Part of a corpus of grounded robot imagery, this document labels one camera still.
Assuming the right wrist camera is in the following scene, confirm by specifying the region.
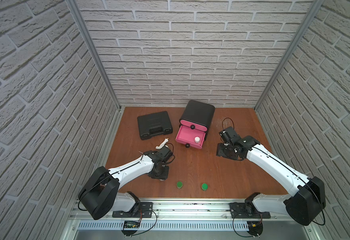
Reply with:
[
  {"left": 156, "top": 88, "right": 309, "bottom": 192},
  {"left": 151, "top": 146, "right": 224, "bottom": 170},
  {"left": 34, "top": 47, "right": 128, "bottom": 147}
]
[{"left": 219, "top": 127, "right": 242, "bottom": 146}]

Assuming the aluminium corner post right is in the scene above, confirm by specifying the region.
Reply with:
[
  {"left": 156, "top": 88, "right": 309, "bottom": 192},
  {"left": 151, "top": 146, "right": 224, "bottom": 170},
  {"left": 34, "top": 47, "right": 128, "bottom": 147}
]
[{"left": 254, "top": 0, "right": 324, "bottom": 111}]

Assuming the pink drawer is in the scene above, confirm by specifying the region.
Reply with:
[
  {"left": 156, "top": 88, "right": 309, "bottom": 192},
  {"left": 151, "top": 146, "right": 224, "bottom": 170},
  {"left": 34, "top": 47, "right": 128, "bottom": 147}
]
[
  {"left": 175, "top": 125, "right": 206, "bottom": 149},
  {"left": 180, "top": 120, "right": 208, "bottom": 132}
]

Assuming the aluminium left floor rail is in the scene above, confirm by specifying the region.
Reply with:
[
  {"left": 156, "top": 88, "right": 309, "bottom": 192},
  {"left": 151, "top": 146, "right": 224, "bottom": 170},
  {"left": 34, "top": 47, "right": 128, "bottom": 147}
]
[{"left": 83, "top": 107, "right": 125, "bottom": 184}]

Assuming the pink top drawer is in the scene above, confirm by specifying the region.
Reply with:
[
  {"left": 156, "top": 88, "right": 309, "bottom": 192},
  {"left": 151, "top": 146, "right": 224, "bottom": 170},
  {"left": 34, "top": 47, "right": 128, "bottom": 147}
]
[{"left": 180, "top": 120, "right": 208, "bottom": 132}]

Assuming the black plastic tool case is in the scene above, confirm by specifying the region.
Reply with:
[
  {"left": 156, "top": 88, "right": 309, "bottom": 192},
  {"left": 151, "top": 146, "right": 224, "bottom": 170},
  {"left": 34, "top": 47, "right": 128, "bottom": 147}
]
[{"left": 137, "top": 111, "right": 173, "bottom": 140}]

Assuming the aluminium corner post left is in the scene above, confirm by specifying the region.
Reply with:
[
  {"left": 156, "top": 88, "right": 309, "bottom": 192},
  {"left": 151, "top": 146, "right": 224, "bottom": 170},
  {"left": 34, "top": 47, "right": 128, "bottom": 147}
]
[{"left": 66, "top": 0, "right": 122, "bottom": 111}]

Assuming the aluminium corner post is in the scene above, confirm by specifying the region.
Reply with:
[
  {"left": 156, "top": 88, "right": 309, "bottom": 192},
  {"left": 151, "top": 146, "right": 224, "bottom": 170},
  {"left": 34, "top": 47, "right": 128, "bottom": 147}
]
[
  {"left": 254, "top": 0, "right": 324, "bottom": 111},
  {"left": 66, "top": 0, "right": 122, "bottom": 111}
]

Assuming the aluminium front rail frame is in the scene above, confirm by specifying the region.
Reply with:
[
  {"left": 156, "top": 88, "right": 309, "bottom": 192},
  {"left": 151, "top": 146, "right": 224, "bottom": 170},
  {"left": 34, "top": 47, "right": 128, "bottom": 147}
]
[{"left": 61, "top": 198, "right": 324, "bottom": 240}]

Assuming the right electronics board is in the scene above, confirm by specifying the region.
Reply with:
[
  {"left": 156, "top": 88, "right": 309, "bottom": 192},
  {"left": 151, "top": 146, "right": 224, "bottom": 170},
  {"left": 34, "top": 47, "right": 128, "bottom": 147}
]
[{"left": 247, "top": 221, "right": 263, "bottom": 237}]

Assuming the electronics board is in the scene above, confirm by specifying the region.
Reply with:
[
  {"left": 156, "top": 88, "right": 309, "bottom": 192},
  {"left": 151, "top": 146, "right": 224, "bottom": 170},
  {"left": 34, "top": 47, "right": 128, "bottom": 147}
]
[
  {"left": 247, "top": 221, "right": 263, "bottom": 237},
  {"left": 122, "top": 221, "right": 141, "bottom": 237}
]

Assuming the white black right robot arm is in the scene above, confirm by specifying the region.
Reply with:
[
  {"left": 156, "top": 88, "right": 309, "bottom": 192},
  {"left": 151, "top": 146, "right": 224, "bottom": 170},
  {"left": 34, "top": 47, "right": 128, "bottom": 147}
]
[{"left": 217, "top": 131, "right": 326, "bottom": 226}]

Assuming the left electronics board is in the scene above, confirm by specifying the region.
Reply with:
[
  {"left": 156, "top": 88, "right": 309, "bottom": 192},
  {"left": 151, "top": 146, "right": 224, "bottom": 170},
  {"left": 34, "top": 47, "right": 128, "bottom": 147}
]
[{"left": 122, "top": 221, "right": 141, "bottom": 237}]

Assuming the white pipe fitting brass thread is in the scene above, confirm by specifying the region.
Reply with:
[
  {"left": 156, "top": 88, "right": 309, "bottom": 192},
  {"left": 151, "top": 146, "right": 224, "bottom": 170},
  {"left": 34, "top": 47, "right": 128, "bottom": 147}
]
[{"left": 156, "top": 138, "right": 169, "bottom": 150}]

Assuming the green paint bottle right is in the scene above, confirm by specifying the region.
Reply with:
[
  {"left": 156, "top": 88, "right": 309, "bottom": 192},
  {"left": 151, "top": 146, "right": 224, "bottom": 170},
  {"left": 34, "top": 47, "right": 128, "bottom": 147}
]
[{"left": 201, "top": 183, "right": 208, "bottom": 191}]

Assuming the green paint bottle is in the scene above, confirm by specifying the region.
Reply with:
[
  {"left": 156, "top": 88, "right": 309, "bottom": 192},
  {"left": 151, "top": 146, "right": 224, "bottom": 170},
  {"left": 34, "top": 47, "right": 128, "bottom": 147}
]
[
  {"left": 201, "top": 183, "right": 208, "bottom": 191},
  {"left": 176, "top": 181, "right": 183, "bottom": 189}
]

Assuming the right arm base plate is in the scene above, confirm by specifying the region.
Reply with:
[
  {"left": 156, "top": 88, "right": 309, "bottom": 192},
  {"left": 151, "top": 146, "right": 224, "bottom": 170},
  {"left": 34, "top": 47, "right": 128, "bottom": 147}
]
[{"left": 229, "top": 202, "right": 271, "bottom": 219}]

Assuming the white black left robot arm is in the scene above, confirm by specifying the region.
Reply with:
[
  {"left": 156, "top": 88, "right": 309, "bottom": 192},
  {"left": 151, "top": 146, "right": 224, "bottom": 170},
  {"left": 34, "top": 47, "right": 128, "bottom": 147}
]
[{"left": 78, "top": 147, "right": 175, "bottom": 220}]

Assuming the green paint bottle left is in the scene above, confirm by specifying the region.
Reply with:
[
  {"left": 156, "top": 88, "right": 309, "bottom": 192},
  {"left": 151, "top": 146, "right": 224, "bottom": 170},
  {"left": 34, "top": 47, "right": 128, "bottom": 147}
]
[{"left": 176, "top": 181, "right": 183, "bottom": 189}]

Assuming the black drawer cabinet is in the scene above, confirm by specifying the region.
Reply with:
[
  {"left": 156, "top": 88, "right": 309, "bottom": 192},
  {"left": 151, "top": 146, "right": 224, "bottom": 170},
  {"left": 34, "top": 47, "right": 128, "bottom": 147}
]
[{"left": 179, "top": 100, "right": 215, "bottom": 140}]

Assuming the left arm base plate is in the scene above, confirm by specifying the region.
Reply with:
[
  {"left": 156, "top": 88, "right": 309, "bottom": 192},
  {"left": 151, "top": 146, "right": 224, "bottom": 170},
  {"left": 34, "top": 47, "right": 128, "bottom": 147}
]
[{"left": 112, "top": 202, "right": 153, "bottom": 219}]

